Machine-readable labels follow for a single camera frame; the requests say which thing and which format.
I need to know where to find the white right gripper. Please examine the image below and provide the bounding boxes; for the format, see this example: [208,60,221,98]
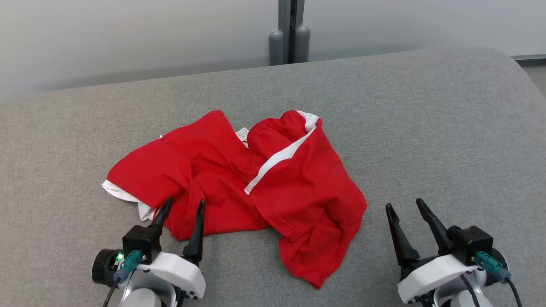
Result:
[386,198,470,304]

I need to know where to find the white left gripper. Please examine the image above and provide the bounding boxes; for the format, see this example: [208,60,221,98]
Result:
[119,197,206,307]

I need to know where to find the red shorts with white stripe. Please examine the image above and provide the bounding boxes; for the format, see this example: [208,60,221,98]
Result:
[102,110,368,290]

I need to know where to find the left camera cable teal plug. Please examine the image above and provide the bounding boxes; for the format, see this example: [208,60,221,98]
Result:
[102,250,142,307]

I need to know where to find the camera cable teal plug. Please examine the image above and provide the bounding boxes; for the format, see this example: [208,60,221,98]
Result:
[473,251,523,307]
[102,250,142,307]

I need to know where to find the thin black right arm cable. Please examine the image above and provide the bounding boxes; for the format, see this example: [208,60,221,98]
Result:
[461,275,480,307]

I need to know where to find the right camera cable teal plug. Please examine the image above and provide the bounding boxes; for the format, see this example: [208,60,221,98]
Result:
[473,251,523,307]

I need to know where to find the grey cylindrical post foot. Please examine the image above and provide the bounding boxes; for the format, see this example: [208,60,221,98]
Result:
[269,31,285,66]
[293,26,311,64]

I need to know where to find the grey partition post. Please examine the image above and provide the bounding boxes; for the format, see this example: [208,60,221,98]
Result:
[278,0,305,64]

